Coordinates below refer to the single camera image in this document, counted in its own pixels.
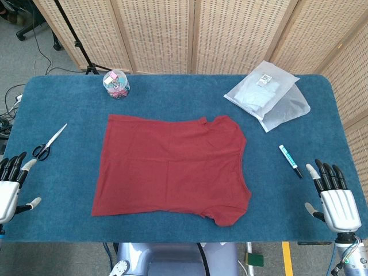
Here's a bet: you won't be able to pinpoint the grey blue robot torso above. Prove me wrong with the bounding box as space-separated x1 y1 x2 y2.
109 242 239 276

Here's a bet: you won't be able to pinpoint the black tripod stand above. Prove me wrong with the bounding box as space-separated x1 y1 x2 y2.
53 0 114 75

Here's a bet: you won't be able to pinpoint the green box on floor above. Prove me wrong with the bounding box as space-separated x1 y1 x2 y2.
244 252 265 267

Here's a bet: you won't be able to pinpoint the black handled scissors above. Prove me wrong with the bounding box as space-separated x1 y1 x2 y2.
31 123 68 161

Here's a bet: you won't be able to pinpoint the clear jar of binder clips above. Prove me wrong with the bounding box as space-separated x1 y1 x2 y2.
102 71 131 101

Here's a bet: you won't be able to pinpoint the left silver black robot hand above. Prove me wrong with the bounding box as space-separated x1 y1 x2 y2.
0 151 42 225

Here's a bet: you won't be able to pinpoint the white marker pen black cap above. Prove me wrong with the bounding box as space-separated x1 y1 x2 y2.
278 144 304 179

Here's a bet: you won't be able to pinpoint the blue carpet table mat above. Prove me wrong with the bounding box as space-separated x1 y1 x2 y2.
0 74 367 244

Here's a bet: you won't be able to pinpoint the red t-shirt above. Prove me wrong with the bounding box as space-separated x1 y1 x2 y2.
91 114 252 228

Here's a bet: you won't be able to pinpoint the blue cable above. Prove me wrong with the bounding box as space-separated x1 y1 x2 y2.
103 243 117 273
328 244 338 275

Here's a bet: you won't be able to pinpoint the bundle of floor cables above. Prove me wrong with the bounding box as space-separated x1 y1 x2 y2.
0 83 26 144

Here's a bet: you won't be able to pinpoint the translucent empty plastic bag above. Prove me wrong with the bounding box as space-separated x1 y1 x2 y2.
258 85 311 133

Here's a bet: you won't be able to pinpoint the black office chair base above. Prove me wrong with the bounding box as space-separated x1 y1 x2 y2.
16 11 63 52

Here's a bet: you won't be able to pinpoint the wicker folding screen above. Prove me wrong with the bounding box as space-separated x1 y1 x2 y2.
33 0 368 271

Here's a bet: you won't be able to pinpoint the white plastic bag package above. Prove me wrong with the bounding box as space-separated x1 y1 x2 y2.
223 60 300 120

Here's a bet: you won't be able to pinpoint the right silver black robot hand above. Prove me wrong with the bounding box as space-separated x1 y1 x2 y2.
304 159 362 233

